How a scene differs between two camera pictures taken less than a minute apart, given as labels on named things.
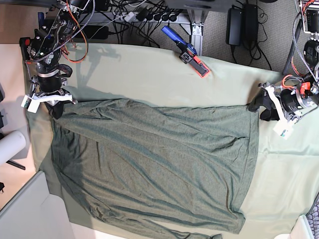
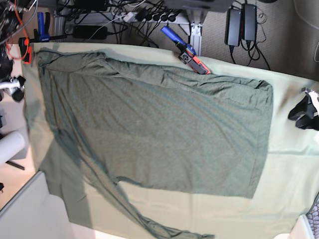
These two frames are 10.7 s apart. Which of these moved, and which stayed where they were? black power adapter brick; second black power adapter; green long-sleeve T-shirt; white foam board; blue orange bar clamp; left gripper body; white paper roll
Moved: green long-sleeve T-shirt; left gripper body
Stayed: blue orange bar clamp; white foam board; second black power adapter; white paper roll; black power adapter brick
